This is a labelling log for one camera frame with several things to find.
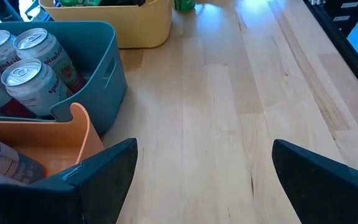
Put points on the orange plastic bin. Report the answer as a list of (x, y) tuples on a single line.
[(57, 146)]

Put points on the teal plastic bin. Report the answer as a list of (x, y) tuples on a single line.
[(104, 93)]

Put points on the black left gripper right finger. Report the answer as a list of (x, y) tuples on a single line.
[(331, 193)]

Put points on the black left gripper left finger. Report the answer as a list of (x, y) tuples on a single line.
[(57, 202)]

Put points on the yellow plastic bin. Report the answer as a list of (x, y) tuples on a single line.
[(120, 28)]

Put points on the black cylindrical stand column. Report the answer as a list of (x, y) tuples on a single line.
[(2, 9)]

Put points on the black box with white labels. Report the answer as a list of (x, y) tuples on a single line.
[(325, 9)]

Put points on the green Sprite soda can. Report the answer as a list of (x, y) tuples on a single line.
[(79, 2), (184, 4)]

